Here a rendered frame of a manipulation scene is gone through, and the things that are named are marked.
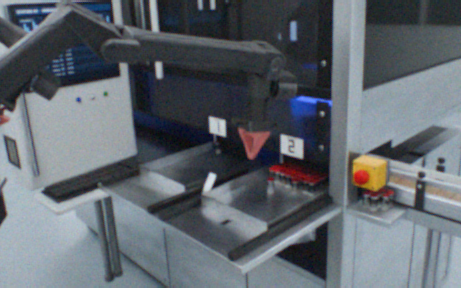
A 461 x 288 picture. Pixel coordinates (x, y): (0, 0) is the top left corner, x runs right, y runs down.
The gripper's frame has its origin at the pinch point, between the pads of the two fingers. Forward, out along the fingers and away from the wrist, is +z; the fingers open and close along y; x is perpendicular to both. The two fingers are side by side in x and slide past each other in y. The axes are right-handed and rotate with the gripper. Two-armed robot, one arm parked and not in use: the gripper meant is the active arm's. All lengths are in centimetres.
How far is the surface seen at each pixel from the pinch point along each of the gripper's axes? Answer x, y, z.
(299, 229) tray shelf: -9.8, 10.6, 18.4
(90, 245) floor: 168, 42, 101
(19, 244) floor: 204, 10, 107
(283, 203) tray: 2.4, 18.6, 16.6
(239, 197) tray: 14.9, 13.0, 17.6
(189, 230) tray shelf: 11.2, -8.7, 22.2
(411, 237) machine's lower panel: -12, 83, 37
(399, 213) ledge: -25.1, 34.7, 13.7
